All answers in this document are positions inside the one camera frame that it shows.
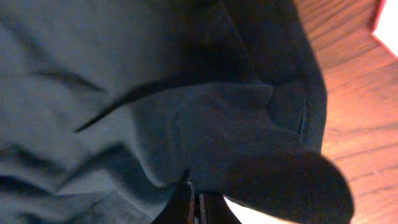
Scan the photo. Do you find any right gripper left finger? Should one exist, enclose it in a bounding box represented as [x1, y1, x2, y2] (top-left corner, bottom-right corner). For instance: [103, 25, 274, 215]
[151, 170, 195, 224]

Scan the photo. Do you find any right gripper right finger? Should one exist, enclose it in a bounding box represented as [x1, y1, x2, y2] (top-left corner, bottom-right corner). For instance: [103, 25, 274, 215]
[198, 193, 241, 224]

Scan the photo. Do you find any black t-shirt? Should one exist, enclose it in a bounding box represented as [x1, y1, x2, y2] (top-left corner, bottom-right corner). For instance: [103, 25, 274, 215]
[1, 0, 354, 223]

